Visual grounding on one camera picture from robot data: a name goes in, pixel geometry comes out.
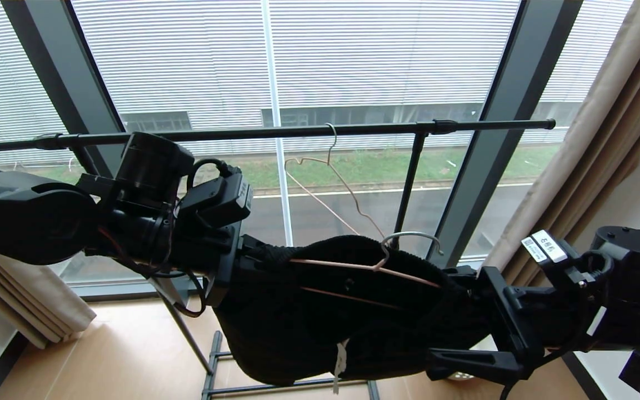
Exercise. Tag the window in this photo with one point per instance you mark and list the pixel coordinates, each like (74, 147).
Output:
(381, 55)

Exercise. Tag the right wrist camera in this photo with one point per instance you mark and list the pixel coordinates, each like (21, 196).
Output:
(553, 253)

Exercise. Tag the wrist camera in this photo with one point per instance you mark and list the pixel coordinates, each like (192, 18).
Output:
(220, 200)
(553, 253)

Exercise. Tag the pink clothes hanger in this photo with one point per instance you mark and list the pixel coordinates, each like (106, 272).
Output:
(342, 265)
(333, 141)

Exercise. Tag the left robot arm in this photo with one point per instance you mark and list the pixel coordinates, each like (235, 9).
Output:
(31, 216)

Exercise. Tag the white laundry basket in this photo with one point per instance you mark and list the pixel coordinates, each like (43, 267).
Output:
(460, 376)

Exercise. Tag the black clothes rack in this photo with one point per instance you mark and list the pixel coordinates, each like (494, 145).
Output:
(298, 132)

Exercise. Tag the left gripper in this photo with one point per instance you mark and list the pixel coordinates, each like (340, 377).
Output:
(186, 244)

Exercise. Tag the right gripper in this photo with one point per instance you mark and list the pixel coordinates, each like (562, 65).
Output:
(553, 319)

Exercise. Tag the beige curtain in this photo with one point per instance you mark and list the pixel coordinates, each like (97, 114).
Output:
(592, 122)
(31, 300)

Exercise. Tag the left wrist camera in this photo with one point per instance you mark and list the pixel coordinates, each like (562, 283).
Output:
(220, 200)

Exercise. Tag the black shorts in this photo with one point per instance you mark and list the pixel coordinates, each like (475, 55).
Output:
(309, 333)

